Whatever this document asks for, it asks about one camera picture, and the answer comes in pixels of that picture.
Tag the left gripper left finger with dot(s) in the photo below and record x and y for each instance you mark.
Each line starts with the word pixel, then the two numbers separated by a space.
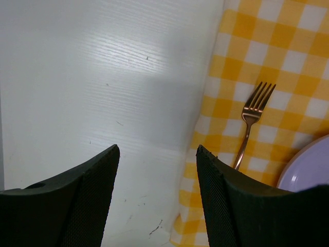
pixel 69 209

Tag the yellow checkered cloth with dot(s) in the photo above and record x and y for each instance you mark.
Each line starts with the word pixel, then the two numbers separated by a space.
pixel 284 43

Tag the lavender plate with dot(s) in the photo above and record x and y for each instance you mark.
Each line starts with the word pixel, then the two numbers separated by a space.
pixel 307 169

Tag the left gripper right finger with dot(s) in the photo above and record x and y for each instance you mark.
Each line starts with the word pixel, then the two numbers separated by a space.
pixel 241 211

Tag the copper fork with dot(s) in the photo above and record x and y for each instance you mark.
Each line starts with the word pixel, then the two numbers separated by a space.
pixel 251 114

